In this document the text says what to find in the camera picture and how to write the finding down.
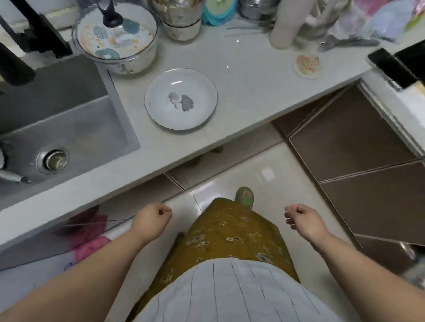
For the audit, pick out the person's right hand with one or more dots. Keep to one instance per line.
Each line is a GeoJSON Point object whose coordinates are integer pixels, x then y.
{"type": "Point", "coordinates": [307, 222]}

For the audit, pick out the person's left hand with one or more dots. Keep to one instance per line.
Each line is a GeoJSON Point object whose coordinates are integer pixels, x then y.
{"type": "Point", "coordinates": [151, 222]}

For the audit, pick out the white leaf print plate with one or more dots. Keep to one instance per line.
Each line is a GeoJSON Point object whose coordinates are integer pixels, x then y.
{"type": "Point", "coordinates": [196, 86]}

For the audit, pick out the person's left forearm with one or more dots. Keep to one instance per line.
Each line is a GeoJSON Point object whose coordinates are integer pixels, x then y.
{"type": "Point", "coordinates": [76, 282]}

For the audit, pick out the person's right forearm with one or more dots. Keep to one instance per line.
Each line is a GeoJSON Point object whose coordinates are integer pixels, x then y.
{"type": "Point", "coordinates": [365, 282]}

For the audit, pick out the pink cloth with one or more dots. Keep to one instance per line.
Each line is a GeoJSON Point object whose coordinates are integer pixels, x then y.
{"type": "Point", "coordinates": [88, 232]}

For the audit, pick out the green slipper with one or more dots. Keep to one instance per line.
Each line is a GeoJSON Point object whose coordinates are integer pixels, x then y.
{"type": "Point", "coordinates": [245, 197]}

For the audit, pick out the yellow floral skirt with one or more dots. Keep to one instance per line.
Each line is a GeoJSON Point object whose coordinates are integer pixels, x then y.
{"type": "Point", "coordinates": [229, 232]}

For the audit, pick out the white striped shirt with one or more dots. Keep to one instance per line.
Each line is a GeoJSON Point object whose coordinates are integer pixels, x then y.
{"type": "Point", "coordinates": [232, 292]}

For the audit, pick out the row of brown cabinet doors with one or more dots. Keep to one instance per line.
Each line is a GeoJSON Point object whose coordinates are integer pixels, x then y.
{"type": "Point", "coordinates": [365, 132]}

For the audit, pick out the large clear plastic bag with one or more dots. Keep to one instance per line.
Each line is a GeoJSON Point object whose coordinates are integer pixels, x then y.
{"type": "Point", "coordinates": [40, 268]}

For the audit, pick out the steel kitchen sink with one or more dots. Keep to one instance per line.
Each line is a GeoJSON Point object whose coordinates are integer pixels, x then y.
{"type": "Point", "coordinates": [66, 126]}

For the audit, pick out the steel sink utensil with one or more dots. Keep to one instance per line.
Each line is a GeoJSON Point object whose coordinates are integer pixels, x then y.
{"type": "Point", "coordinates": [15, 176]}

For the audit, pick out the small round stained dish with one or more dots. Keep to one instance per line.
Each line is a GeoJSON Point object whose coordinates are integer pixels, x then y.
{"type": "Point", "coordinates": [307, 65]}

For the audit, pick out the patterned ceramic pot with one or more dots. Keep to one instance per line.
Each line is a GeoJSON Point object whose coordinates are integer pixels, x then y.
{"type": "Point", "coordinates": [132, 49]}

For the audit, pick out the black smartphone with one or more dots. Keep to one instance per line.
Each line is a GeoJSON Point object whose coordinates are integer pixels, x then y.
{"type": "Point", "coordinates": [391, 68]}

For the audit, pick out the steel fork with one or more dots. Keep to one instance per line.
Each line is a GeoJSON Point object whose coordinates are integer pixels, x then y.
{"type": "Point", "coordinates": [345, 42]}

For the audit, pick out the beige tumbler cup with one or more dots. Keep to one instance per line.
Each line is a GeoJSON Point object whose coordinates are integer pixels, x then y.
{"type": "Point", "coordinates": [287, 30]}

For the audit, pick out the thin steel utensil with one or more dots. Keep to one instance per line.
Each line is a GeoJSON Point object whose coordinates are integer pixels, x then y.
{"type": "Point", "coordinates": [245, 28]}

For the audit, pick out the white plastic bag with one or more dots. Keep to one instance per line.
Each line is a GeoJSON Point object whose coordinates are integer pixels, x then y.
{"type": "Point", "coordinates": [348, 23]}

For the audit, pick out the clear plastic container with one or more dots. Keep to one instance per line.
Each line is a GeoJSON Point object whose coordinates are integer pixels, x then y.
{"type": "Point", "coordinates": [327, 20]}

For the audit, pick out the clear glass jar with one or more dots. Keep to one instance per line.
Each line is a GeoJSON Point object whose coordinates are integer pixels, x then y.
{"type": "Point", "coordinates": [181, 20]}

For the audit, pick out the black faucet sprayer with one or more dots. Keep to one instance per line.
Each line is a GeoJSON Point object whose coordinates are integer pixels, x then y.
{"type": "Point", "coordinates": [15, 66]}

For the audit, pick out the pale blue plastic bag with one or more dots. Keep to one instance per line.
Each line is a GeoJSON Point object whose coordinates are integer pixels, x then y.
{"type": "Point", "coordinates": [388, 21]}

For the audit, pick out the small steel pot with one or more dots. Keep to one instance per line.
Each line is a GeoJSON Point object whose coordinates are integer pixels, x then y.
{"type": "Point", "coordinates": [259, 8]}

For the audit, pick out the teal lidded container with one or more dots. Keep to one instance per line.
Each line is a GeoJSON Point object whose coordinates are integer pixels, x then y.
{"type": "Point", "coordinates": [219, 13]}

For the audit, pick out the black kitchen faucet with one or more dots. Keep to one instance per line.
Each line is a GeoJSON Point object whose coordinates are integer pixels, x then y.
{"type": "Point", "coordinates": [43, 30]}

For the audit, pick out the pink and green packet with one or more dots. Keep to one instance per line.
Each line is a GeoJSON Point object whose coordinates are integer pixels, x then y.
{"type": "Point", "coordinates": [370, 6]}

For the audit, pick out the striped dish cloth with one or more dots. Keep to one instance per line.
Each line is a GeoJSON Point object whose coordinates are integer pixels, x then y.
{"type": "Point", "coordinates": [61, 13]}

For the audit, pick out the red and green packet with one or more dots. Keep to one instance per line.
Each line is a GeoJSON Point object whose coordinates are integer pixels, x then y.
{"type": "Point", "coordinates": [416, 21]}

